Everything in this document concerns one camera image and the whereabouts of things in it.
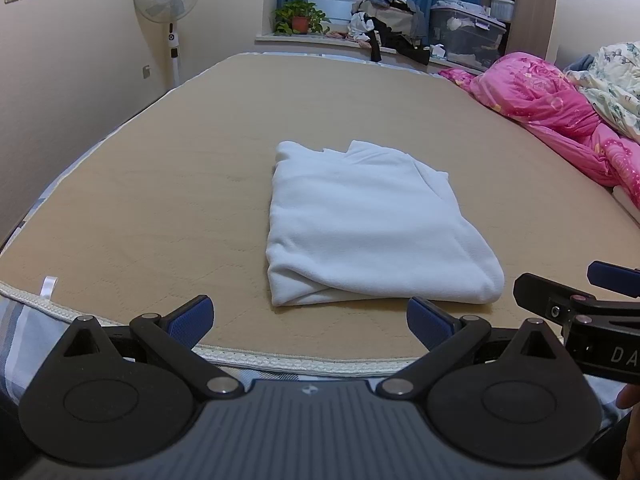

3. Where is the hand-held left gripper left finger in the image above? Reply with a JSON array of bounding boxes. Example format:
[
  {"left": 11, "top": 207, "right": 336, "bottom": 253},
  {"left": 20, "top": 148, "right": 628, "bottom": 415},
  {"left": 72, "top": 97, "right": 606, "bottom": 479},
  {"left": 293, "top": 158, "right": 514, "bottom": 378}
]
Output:
[{"left": 62, "top": 295, "right": 241, "bottom": 402}]

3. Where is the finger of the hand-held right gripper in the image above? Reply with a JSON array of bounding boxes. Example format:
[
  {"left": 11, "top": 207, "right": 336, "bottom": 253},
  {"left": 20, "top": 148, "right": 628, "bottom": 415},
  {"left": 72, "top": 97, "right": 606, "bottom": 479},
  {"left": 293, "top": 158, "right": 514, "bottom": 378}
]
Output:
[
  {"left": 586, "top": 260, "right": 640, "bottom": 295},
  {"left": 513, "top": 272, "right": 608, "bottom": 323}
]

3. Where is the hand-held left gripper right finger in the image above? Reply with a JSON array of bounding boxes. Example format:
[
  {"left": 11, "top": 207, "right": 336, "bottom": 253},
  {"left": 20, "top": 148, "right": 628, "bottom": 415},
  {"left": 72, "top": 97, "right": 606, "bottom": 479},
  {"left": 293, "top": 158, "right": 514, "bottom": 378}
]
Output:
[{"left": 375, "top": 296, "right": 571, "bottom": 402}]

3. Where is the white t-shirt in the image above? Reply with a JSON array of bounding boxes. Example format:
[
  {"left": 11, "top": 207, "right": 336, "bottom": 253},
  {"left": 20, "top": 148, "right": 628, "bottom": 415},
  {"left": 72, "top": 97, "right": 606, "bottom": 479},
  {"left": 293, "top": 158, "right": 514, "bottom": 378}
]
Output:
[{"left": 266, "top": 140, "right": 505, "bottom": 307}]

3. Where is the pile of dark clothes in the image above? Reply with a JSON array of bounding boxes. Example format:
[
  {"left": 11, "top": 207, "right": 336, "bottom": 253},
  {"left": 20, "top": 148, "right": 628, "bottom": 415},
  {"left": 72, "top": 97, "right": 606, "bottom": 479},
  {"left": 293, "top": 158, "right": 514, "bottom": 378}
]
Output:
[{"left": 350, "top": 0, "right": 431, "bottom": 63}]

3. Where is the person's right hand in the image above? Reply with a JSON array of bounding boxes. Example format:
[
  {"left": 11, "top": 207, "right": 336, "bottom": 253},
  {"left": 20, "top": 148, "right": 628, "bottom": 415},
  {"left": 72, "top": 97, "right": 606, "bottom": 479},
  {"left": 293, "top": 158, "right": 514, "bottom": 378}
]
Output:
[{"left": 616, "top": 384, "right": 640, "bottom": 411}]

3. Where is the beige bed mattress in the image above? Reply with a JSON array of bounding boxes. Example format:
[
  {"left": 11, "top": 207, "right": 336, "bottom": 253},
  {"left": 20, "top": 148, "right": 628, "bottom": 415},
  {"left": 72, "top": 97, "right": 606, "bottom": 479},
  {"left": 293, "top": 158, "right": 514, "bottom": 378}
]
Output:
[{"left": 0, "top": 51, "right": 640, "bottom": 378}]

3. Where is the striped bed sheet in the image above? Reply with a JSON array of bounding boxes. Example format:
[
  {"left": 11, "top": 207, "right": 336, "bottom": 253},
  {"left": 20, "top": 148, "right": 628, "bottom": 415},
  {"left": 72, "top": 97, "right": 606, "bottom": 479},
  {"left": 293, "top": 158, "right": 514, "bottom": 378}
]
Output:
[{"left": 0, "top": 295, "right": 633, "bottom": 431}]

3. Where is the floral white quilt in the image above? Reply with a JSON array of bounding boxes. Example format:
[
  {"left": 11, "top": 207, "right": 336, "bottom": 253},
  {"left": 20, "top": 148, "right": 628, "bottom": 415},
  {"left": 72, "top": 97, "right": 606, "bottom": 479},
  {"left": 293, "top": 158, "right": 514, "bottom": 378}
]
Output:
[{"left": 565, "top": 41, "right": 640, "bottom": 142}]

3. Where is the pink quilt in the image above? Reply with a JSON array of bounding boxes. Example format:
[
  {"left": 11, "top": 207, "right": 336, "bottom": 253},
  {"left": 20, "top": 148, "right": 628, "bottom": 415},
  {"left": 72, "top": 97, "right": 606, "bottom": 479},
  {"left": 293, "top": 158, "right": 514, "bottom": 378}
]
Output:
[{"left": 439, "top": 51, "right": 640, "bottom": 208}]

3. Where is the clear plastic storage bin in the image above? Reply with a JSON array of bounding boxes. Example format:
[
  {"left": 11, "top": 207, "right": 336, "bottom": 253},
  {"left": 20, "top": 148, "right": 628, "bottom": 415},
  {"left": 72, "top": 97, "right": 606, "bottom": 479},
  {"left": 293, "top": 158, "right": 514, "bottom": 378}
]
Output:
[{"left": 430, "top": 4, "right": 507, "bottom": 69}]

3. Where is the wooden wardrobe panel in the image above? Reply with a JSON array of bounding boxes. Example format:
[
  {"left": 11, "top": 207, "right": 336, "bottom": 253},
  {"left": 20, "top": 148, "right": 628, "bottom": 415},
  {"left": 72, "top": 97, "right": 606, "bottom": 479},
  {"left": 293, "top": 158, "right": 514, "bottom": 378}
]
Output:
[{"left": 515, "top": 0, "right": 561, "bottom": 63}]

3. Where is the white window sill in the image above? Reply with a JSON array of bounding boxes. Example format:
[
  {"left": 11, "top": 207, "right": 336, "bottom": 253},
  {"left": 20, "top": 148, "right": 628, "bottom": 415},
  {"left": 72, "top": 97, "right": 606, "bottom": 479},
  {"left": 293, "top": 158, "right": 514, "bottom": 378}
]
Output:
[{"left": 255, "top": 34, "right": 481, "bottom": 71}]

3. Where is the potted green plant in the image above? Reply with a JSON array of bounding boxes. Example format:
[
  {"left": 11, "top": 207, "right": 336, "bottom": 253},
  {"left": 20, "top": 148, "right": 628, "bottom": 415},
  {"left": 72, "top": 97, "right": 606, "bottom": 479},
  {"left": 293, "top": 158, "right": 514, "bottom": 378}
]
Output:
[{"left": 272, "top": 0, "right": 332, "bottom": 37}]

